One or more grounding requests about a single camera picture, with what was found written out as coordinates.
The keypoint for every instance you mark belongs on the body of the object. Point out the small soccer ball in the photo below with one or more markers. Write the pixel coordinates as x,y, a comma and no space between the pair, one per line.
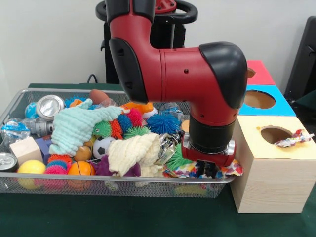
101,147

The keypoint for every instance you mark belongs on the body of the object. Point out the cream yellow cloth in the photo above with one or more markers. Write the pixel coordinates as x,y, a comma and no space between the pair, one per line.
129,154

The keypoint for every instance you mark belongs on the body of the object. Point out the clear mesh bin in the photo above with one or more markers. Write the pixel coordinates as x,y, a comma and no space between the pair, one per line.
49,185

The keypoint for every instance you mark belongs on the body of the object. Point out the pink spiky ball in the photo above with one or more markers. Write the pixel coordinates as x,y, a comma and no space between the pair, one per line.
55,169

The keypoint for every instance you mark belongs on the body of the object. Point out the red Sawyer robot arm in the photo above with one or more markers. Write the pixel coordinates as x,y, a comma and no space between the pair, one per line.
187,74

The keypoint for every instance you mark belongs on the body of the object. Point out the black upright panel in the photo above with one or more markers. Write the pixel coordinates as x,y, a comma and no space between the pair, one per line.
303,64

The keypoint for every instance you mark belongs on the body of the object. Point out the mint green cloth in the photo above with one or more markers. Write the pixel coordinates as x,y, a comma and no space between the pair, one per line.
76,129

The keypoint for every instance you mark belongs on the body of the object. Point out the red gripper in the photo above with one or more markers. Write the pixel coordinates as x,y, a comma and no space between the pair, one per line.
205,157

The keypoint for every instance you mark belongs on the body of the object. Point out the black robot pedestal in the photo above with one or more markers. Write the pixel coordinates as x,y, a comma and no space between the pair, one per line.
173,24

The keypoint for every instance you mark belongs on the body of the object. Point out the green spiky ball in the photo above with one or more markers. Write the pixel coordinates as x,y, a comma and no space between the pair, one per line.
177,159

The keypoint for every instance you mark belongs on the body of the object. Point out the white patterned cloth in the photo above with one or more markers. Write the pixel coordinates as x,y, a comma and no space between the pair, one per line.
295,139

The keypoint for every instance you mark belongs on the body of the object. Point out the wooden box with three holes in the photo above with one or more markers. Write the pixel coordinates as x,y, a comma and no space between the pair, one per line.
276,182

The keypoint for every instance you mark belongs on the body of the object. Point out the blue spiky ball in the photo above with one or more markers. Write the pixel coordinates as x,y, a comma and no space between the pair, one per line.
162,123

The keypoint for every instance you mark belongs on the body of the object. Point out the silver drink can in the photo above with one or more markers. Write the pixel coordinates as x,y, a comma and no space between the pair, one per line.
49,106

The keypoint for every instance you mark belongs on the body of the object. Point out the small orange basketball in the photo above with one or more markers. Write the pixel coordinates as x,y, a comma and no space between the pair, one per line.
80,169

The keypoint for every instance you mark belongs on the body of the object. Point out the dark green tablecloth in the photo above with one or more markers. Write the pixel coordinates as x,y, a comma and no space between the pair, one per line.
123,217

